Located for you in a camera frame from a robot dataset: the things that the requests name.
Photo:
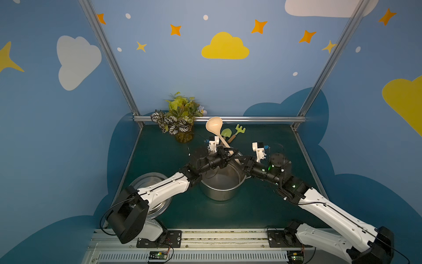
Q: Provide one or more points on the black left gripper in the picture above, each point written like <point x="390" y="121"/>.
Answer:
<point x="222" y="155"/>

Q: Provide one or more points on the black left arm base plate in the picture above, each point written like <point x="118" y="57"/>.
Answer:
<point x="172" y="238"/>

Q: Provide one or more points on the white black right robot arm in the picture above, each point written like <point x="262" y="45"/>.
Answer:
<point x="356" y="242"/>

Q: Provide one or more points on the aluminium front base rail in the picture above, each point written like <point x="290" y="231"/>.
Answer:
<point x="204" y="246"/>

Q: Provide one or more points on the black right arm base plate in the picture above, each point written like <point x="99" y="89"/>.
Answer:
<point x="280" y="238"/>

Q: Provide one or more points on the right green circuit board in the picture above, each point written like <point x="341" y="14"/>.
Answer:
<point x="295" y="257"/>

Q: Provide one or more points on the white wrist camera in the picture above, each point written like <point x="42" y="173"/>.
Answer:
<point x="213" y="142"/>
<point x="259" y="149"/>

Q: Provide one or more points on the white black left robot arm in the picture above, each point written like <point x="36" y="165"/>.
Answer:
<point x="128" y="215"/>

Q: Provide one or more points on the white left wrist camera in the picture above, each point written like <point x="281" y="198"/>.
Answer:
<point x="213" y="142"/>

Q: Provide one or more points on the glass vase with artificial plant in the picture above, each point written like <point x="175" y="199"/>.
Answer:
<point x="178" y="121"/>

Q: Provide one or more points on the aluminium right frame post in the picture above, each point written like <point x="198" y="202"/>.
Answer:
<point x="346" y="35"/>

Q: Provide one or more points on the green toy shovel wooden handle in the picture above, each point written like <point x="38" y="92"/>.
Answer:
<point x="226" y="133"/>

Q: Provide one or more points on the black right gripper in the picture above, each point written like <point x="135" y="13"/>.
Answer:
<point x="248" y="163"/>

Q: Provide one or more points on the stainless steel stock pot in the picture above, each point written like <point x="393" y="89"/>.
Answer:
<point x="222" y="184"/>

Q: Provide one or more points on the aluminium frame post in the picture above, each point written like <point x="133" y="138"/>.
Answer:
<point x="346" y="35"/>
<point x="94" y="21"/>

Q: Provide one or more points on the left green circuit board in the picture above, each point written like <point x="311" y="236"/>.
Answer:
<point x="158" y="256"/>

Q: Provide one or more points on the green toy rake wooden handle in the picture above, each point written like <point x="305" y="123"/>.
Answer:
<point x="239" y="130"/>

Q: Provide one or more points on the aluminium left frame post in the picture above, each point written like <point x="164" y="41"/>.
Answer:
<point x="94" y="21"/>

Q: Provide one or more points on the beige plastic ladle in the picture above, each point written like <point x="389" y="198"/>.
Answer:
<point x="214" y="126"/>

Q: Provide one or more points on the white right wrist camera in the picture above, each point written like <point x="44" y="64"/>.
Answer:
<point x="259" y="149"/>

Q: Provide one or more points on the green circuit board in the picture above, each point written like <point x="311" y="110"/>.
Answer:
<point x="295" y="257"/>
<point x="158" y="256"/>

